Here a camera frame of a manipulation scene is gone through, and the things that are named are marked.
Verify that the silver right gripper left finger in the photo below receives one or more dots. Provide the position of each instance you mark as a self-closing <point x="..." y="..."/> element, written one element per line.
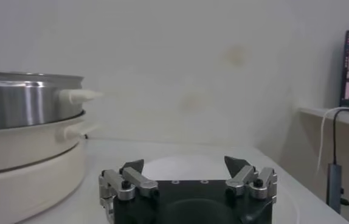
<point x="141" y="182"/>

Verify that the cream electric cooker base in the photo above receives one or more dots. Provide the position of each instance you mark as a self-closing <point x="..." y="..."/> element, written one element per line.
<point x="25" y="170"/>

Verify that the grey usb hub adapter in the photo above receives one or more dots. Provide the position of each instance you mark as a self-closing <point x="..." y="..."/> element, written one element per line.
<point x="334" y="188"/>

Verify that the stainless steel steamer basket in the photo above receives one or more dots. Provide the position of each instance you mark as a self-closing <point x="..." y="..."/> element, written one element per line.
<point x="16" y="103"/>

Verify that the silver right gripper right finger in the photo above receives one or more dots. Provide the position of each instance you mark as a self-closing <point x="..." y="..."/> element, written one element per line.
<point x="241" y="179"/>

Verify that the white round plate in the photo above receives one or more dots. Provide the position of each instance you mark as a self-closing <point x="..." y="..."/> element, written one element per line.
<point x="186" y="167"/>

